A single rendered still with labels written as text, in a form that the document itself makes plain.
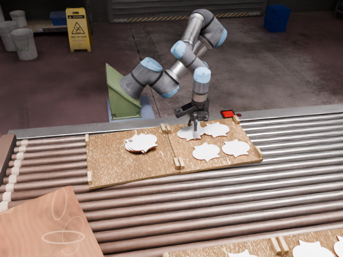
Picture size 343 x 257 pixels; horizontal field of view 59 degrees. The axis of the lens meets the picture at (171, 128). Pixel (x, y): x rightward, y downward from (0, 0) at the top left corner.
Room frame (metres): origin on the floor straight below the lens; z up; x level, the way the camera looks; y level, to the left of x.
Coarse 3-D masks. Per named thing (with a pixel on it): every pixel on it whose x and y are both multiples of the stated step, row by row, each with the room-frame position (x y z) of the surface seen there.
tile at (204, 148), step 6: (204, 144) 1.15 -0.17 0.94; (210, 144) 1.15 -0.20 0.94; (198, 150) 1.10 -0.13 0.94; (204, 150) 1.10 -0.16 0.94; (210, 150) 1.10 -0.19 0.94; (216, 150) 1.11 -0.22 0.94; (198, 156) 1.06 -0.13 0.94; (204, 156) 1.06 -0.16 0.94; (210, 156) 1.06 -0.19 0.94; (216, 156) 1.07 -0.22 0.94
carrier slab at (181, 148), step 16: (176, 128) 1.28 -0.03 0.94; (240, 128) 1.30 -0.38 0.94; (176, 144) 1.15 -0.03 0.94; (192, 144) 1.16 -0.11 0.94; (208, 144) 1.16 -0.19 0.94; (224, 144) 1.16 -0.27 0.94; (192, 160) 1.04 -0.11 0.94; (224, 160) 1.05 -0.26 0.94; (240, 160) 1.05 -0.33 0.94; (256, 160) 1.06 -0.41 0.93
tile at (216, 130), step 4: (208, 124) 1.32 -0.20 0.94; (212, 124) 1.32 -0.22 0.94; (216, 124) 1.32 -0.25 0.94; (220, 124) 1.32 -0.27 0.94; (204, 128) 1.28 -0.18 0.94; (208, 128) 1.28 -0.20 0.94; (212, 128) 1.28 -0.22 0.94; (216, 128) 1.28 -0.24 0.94; (220, 128) 1.28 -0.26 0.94; (224, 128) 1.28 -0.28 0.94; (228, 128) 1.28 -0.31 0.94; (204, 132) 1.25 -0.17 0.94; (208, 132) 1.25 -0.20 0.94; (212, 132) 1.25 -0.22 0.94; (216, 132) 1.25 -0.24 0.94; (220, 132) 1.25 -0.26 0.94; (224, 132) 1.25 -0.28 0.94; (228, 132) 1.26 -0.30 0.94; (212, 136) 1.22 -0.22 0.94; (216, 136) 1.22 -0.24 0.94; (220, 136) 1.23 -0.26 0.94; (224, 136) 1.23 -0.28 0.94
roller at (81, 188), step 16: (320, 160) 1.09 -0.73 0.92; (336, 160) 1.09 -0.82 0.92; (176, 176) 0.95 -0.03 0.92; (192, 176) 0.95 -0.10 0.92; (208, 176) 0.96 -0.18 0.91; (224, 176) 0.97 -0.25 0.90; (16, 192) 0.83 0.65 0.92; (32, 192) 0.83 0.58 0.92; (48, 192) 0.84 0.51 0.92; (80, 192) 0.85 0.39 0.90
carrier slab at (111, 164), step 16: (144, 128) 1.27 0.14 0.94; (160, 128) 1.28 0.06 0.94; (96, 144) 1.13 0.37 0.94; (112, 144) 1.14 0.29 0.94; (160, 144) 1.15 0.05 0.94; (96, 160) 1.02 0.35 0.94; (112, 160) 1.02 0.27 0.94; (128, 160) 1.03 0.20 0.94; (144, 160) 1.03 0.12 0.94; (160, 160) 1.03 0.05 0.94; (96, 176) 0.92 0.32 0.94; (112, 176) 0.92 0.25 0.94; (128, 176) 0.92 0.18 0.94; (144, 176) 0.93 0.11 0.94; (160, 176) 0.94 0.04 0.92
